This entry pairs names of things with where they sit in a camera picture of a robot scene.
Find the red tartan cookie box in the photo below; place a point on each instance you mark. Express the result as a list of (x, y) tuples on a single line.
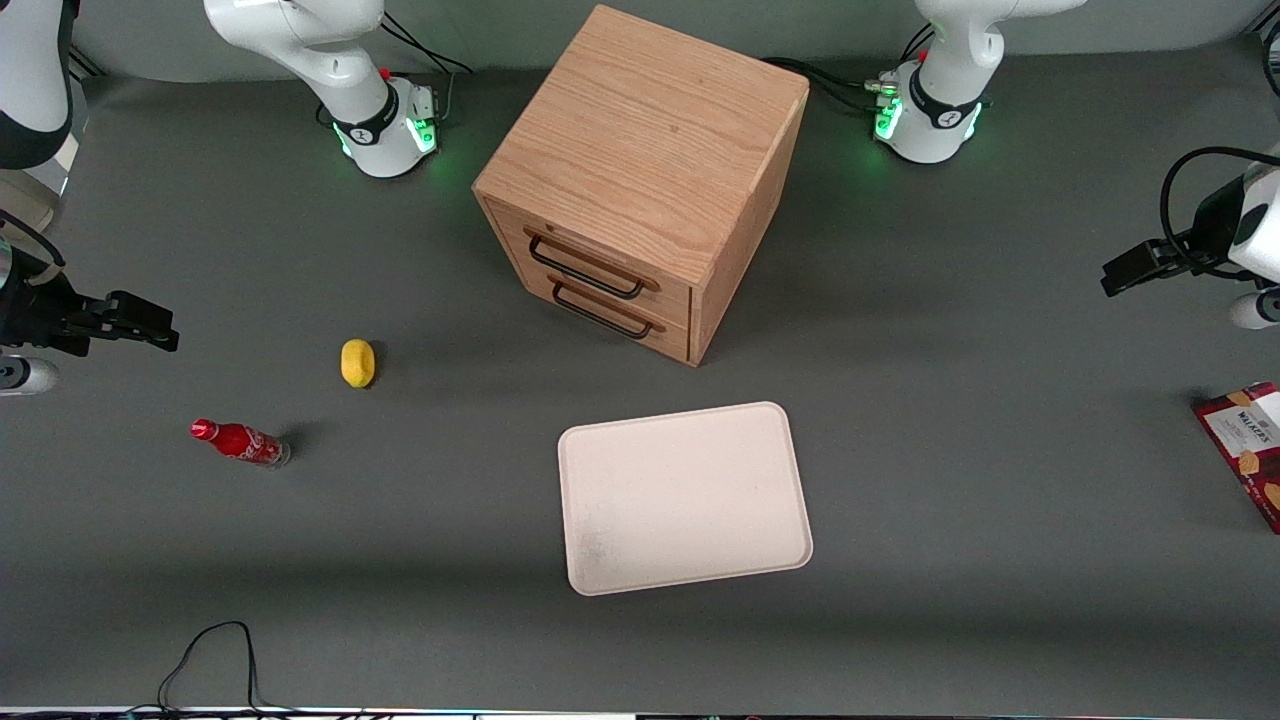
[(1250, 440)]

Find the yellow lemon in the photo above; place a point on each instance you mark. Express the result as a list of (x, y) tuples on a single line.
[(357, 362)]

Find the wooden drawer cabinet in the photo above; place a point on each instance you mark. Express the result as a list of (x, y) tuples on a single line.
[(650, 130)]

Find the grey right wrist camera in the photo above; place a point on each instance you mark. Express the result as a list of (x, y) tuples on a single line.
[(25, 377)]

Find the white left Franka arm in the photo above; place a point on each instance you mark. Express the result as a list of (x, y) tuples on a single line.
[(950, 60)]

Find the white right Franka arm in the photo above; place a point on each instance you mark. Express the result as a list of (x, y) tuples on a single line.
[(330, 50)]

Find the wooden drawer front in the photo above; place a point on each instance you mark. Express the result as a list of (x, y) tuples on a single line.
[(675, 298), (675, 338)]

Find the cream plastic tray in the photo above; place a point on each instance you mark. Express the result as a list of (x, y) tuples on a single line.
[(680, 500)]

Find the red cola bottle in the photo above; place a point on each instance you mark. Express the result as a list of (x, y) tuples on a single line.
[(240, 442)]

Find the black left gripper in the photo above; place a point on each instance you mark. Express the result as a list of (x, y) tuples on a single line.
[(1207, 232)]

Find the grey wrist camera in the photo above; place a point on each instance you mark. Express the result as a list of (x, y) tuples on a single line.
[(1255, 310), (25, 377)]

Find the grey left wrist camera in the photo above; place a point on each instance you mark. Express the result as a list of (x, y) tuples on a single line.
[(1255, 310)]

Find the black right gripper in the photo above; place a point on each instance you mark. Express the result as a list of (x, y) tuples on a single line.
[(32, 309)]

